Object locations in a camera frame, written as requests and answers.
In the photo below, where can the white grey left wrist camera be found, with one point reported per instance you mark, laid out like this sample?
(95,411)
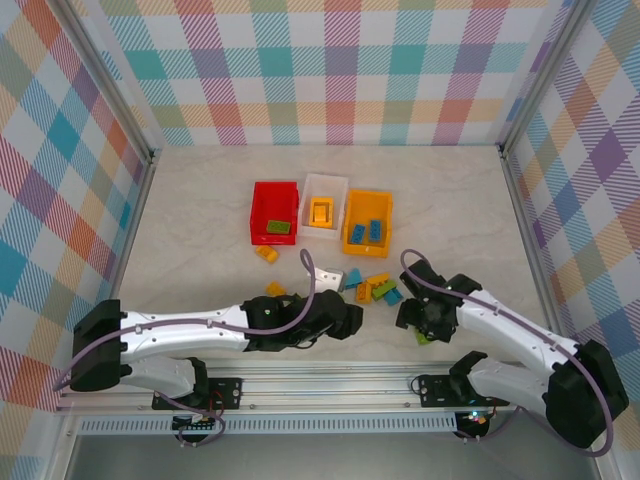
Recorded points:
(330,277)

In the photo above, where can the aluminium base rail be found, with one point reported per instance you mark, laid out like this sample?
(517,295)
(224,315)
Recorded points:
(325,385)

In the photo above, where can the orange plastic bin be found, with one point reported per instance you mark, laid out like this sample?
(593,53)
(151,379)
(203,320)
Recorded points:
(367,205)

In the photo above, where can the aluminium frame post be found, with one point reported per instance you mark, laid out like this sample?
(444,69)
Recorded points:
(542,75)
(117,85)

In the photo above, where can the orange lego brick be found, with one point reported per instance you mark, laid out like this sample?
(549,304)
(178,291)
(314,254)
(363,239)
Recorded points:
(363,294)

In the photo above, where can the long green lego brick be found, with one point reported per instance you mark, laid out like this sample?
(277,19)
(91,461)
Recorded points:
(279,227)
(384,291)
(423,339)

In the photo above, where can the small board with lit LEDs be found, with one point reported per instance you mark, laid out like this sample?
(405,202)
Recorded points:
(475,417)

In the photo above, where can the small circuit board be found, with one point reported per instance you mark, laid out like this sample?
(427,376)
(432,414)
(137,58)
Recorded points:
(195,425)

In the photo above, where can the blue lego slope piece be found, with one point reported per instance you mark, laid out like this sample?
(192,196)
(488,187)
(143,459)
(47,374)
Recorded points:
(393,298)
(354,279)

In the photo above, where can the long blue lego brick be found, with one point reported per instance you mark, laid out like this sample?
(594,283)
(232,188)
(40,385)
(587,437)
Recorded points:
(376,231)
(357,233)

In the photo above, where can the white plastic bin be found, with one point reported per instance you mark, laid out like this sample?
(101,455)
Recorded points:
(325,187)

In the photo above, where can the yellow lego window frame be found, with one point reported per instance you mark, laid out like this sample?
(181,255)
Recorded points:
(322,225)

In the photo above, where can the aluminium side frame bar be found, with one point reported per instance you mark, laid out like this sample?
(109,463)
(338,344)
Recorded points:
(533,250)
(132,235)

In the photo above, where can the red plastic bin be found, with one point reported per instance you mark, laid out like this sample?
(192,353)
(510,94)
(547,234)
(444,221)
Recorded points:
(272,200)

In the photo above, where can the yellow curved lego brick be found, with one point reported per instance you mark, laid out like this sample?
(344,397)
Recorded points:
(378,278)

